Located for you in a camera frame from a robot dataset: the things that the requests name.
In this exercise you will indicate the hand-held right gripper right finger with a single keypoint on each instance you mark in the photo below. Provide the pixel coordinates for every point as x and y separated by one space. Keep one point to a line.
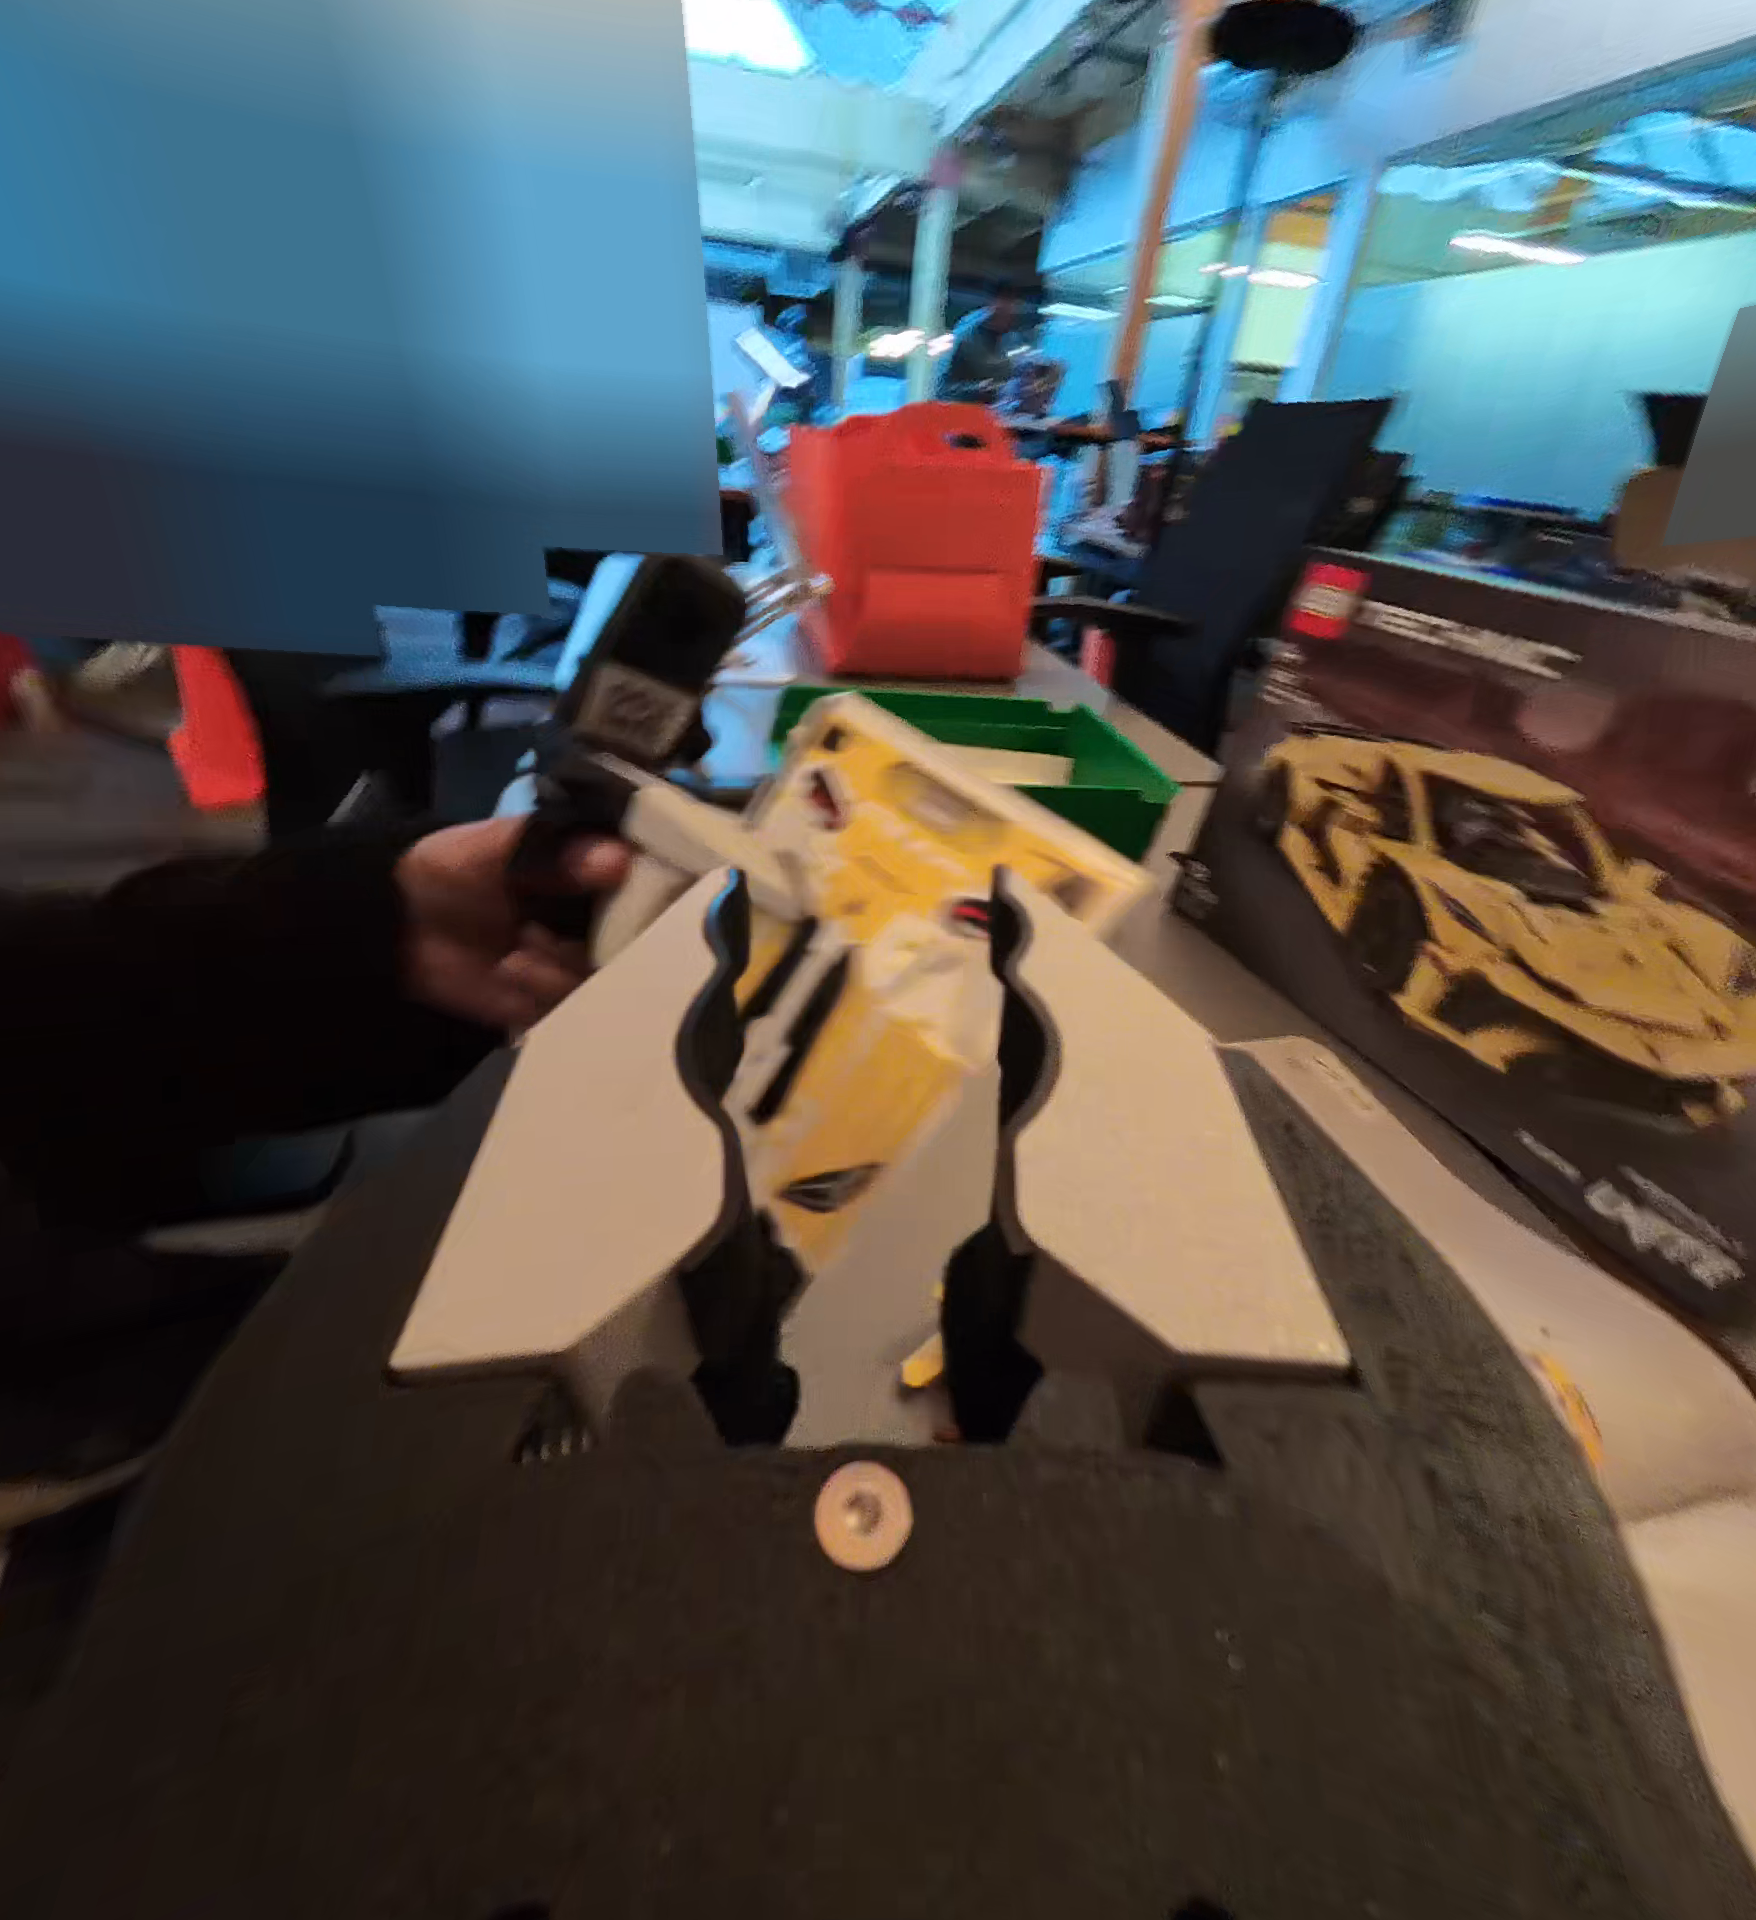
1164 1200

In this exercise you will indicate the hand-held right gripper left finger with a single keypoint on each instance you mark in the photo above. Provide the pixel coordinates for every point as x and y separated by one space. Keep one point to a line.
564 1200

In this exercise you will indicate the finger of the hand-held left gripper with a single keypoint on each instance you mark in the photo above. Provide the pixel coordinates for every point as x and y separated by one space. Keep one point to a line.
714 847

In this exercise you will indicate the colourful sticker sheet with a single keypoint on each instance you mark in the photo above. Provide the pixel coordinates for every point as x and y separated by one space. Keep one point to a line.
892 900

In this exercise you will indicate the person's left forearm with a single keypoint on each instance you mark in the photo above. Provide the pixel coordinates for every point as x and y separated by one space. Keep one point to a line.
190 1005

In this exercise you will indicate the grey desk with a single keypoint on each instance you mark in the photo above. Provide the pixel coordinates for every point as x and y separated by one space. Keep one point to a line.
857 1319

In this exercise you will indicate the person's left hand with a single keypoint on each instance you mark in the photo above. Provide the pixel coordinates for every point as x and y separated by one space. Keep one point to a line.
473 930

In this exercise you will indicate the red carry box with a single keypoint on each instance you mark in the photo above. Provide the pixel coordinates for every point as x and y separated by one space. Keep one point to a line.
908 539

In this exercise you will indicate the pale flat board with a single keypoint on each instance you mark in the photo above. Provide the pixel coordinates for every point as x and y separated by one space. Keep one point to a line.
1022 766

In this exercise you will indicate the green plastic bin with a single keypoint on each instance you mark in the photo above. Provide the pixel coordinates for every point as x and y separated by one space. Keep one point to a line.
1105 782

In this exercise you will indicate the black brick set box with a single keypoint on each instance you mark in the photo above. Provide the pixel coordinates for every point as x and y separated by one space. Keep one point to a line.
1493 930

